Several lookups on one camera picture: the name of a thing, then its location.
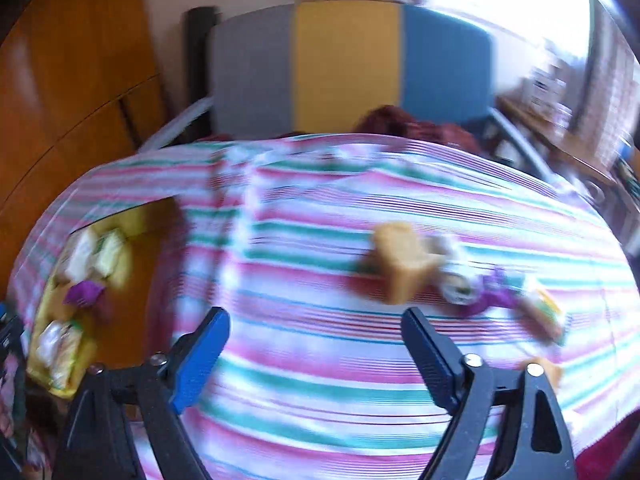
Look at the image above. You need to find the wooden side desk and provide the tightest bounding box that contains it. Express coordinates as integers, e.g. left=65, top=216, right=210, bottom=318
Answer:
left=497, top=95, right=621, bottom=196

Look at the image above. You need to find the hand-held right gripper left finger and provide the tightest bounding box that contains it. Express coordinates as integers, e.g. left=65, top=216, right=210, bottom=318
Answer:
left=52, top=306, right=232, bottom=480

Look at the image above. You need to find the white roll snack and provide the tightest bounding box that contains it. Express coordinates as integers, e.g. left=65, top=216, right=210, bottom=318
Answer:
left=440, top=265, right=483, bottom=306

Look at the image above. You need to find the white blue carton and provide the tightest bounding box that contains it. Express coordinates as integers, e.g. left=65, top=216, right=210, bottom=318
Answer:
left=522, top=65, right=568, bottom=108

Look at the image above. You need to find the grey yellow blue chair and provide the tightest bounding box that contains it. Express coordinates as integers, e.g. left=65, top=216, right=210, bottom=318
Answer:
left=140, top=2, right=556, bottom=181

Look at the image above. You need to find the purple snack packet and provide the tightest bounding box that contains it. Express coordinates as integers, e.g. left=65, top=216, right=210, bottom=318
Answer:
left=465, top=267, right=521, bottom=318
left=62, top=280, right=106, bottom=308

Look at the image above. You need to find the wooden wardrobe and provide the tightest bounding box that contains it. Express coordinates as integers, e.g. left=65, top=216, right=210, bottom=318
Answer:
left=0, top=0, right=171, bottom=266

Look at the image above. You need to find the bright window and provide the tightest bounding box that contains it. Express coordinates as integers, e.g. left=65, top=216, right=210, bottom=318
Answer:
left=430, top=0, right=596, bottom=96

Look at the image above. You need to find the striped tablecloth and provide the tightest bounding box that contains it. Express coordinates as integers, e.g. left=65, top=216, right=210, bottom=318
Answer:
left=10, top=132, right=640, bottom=480

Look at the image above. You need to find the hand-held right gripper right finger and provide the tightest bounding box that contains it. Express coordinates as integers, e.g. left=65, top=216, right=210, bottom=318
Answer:
left=401, top=306, right=578, bottom=480

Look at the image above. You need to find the person's red garment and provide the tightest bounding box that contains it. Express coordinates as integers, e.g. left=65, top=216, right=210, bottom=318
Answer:
left=575, top=420, right=640, bottom=480

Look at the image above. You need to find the pale lace curtain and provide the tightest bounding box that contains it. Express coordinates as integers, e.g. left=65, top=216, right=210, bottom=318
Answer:
left=580, top=0, right=640, bottom=161

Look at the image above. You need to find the gold square tin box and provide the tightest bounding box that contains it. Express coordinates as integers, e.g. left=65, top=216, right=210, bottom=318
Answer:
left=25, top=195, right=191, bottom=401

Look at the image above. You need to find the yellow sponge cake piece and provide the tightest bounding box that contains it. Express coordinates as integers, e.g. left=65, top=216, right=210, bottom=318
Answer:
left=367, top=221, right=443, bottom=306
left=520, top=357, right=563, bottom=396

